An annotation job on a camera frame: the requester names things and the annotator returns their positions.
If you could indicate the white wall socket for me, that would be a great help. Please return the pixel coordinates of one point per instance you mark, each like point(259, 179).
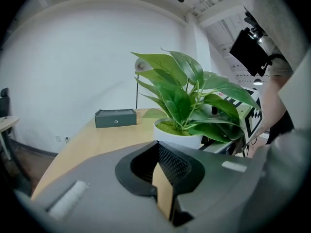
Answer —
point(58, 138)

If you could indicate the black desk lamp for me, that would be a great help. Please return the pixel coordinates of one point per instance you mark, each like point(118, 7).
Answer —
point(142, 65)

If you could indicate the person's dark trousers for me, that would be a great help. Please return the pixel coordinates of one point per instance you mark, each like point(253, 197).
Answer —
point(283, 127)

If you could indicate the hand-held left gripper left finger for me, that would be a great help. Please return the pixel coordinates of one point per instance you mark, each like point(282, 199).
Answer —
point(102, 198)

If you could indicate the round cream side table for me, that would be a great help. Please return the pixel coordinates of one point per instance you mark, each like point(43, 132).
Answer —
point(7, 122)

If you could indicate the green plant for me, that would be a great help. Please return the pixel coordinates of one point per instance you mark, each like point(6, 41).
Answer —
point(175, 101)

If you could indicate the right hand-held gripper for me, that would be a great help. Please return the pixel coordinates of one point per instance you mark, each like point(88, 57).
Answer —
point(252, 116)

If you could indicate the black pendant lamp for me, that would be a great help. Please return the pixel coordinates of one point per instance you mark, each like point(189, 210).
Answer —
point(258, 82)

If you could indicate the person's right forearm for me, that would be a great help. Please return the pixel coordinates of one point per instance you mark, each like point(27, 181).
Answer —
point(272, 101)

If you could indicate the person's grey shirt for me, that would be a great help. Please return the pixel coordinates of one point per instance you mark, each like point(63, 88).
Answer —
point(279, 67)

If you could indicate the dark green box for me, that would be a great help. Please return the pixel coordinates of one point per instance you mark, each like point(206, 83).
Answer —
point(114, 119)

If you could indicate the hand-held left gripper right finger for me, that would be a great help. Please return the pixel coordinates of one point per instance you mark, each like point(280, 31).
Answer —
point(218, 183)

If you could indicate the black high-back chair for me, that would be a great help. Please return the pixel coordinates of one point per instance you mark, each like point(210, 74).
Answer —
point(4, 101)

